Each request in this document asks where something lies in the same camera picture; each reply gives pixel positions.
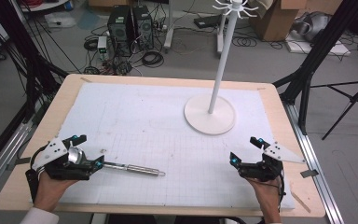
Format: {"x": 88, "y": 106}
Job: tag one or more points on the person's right hand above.
{"x": 268, "y": 194}

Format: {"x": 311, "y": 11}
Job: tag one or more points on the person's left hand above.
{"x": 49, "y": 191}

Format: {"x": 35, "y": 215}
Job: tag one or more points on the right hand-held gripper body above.
{"x": 261, "y": 171}

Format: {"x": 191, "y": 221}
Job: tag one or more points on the round white table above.
{"x": 49, "y": 5}

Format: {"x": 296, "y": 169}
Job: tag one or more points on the stainless steel ladle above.
{"x": 136, "y": 169}

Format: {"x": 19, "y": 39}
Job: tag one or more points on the aluminium rail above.
{"x": 317, "y": 161}
{"x": 3, "y": 161}

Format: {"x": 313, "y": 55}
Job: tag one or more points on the black computer tower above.
{"x": 143, "y": 28}
{"x": 119, "y": 31}

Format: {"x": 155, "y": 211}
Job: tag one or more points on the flat cardboard box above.
{"x": 105, "y": 3}

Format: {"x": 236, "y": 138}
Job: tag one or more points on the white flat board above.
{"x": 320, "y": 48}

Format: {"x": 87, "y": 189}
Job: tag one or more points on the white gridded paper mat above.
{"x": 143, "y": 124}

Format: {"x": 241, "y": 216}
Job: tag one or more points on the black metal stand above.
{"x": 28, "y": 62}
{"x": 317, "y": 53}

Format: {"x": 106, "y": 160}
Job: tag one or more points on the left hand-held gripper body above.
{"x": 51, "y": 152}

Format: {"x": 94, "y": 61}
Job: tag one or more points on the grey bag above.
{"x": 310, "y": 25}

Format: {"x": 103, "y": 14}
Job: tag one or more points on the grey tape strip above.
{"x": 309, "y": 173}
{"x": 20, "y": 161}

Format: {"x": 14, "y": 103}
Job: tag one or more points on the clear plastic bag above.
{"x": 60, "y": 20}

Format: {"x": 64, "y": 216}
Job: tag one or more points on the flat black device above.
{"x": 209, "y": 21}

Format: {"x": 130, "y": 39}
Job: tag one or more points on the small white power unit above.
{"x": 102, "y": 46}

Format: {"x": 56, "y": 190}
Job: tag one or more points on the black tripod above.
{"x": 352, "y": 99}

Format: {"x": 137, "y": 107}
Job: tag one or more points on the white hook rack stand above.
{"x": 213, "y": 119}

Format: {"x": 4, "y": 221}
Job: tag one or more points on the white frame leg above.
{"x": 220, "y": 40}
{"x": 168, "y": 34}

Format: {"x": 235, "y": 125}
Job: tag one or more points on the large cardboard box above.
{"x": 270, "y": 21}

